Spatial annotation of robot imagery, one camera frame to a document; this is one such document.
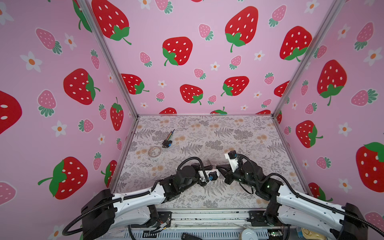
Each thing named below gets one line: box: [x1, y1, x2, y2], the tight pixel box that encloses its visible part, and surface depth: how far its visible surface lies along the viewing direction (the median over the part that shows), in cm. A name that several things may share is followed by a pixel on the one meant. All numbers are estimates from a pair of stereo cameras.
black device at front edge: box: [181, 232, 203, 240], surface depth 69 cm
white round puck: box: [241, 228, 259, 240], surface depth 66 cm
